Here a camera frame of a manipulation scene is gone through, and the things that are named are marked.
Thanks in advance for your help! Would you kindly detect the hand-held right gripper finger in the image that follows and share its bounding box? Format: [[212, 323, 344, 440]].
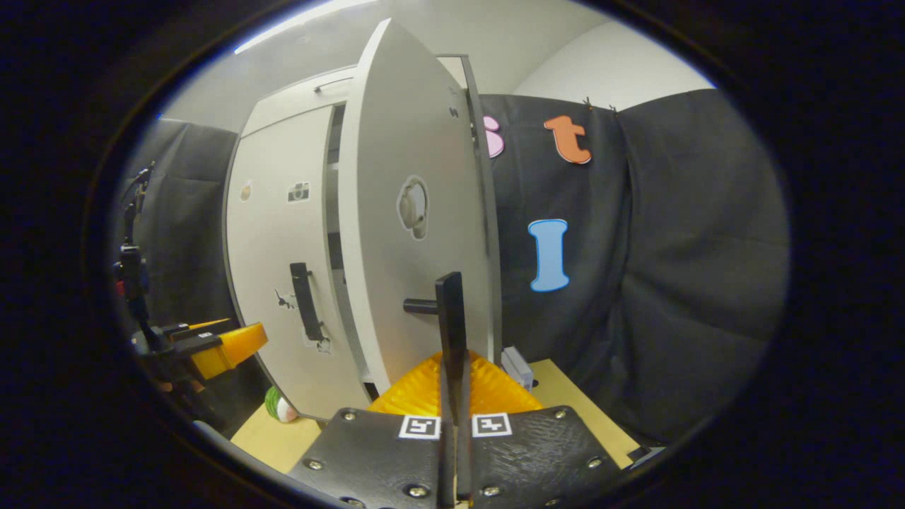
[[456, 352, 623, 509], [288, 352, 457, 509]]

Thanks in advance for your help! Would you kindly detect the white shoe cabinet door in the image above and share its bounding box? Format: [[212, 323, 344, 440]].
[[338, 18, 504, 397], [225, 105, 372, 421]]

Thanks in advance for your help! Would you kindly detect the black door handle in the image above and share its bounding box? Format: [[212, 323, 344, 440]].
[[290, 262, 327, 344], [403, 271, 467, 418]]

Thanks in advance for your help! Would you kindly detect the white double-door shoe cabinet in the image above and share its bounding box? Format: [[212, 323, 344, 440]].
[[223, 55, 496, 425]]

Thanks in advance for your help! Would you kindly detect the black backdrop cloth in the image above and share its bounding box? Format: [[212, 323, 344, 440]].
[[127, 117, 273, 432], [481, 88, 791, 446]]

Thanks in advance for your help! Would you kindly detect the watermelon toy ball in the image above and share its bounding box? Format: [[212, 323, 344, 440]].
[[264, 386, 299, 423]]

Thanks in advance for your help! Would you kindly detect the small grey box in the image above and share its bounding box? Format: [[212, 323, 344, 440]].
[[501, 346, 535, 392]]

